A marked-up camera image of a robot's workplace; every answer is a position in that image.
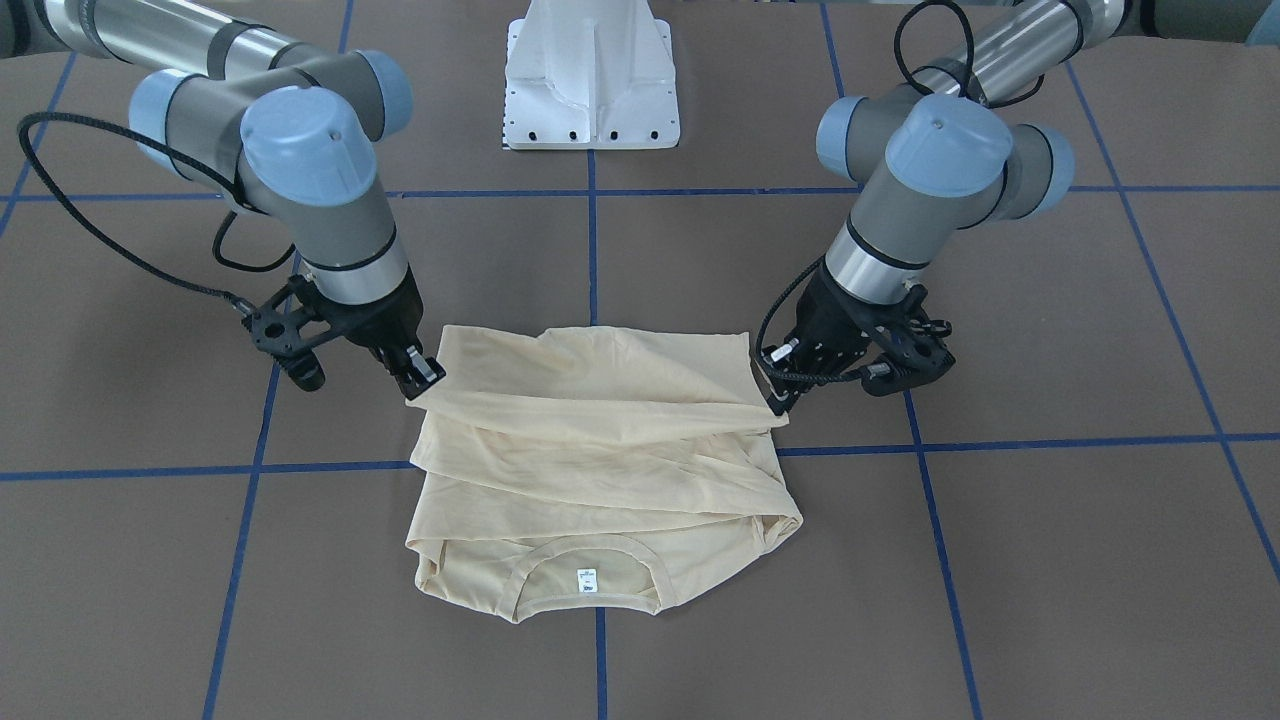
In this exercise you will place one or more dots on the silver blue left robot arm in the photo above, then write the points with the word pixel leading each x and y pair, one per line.
pixel 932 157

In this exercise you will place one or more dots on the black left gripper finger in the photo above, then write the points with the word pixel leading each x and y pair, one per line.
pixel 783 395

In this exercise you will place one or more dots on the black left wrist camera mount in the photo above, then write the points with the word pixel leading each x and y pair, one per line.
pixel 912 346

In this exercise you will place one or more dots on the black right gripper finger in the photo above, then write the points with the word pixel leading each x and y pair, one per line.
pixel 413 372

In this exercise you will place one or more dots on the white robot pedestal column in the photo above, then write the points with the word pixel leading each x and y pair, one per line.
pixel 590 75

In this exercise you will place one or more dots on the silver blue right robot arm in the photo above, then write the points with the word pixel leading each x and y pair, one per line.
pixel 279 128

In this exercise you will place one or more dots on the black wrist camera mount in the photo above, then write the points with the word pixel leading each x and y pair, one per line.
pixel 288 328
pixel 912 346

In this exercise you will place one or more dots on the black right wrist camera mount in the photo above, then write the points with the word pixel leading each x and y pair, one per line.
pixel 288 328

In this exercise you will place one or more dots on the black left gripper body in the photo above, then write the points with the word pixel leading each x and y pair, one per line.
pixel 833 318

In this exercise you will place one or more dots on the cream long-sleeve graphic shirt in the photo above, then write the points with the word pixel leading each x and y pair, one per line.
pixel 593 467

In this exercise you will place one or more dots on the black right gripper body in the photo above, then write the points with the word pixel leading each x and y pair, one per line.
pixel 383 319

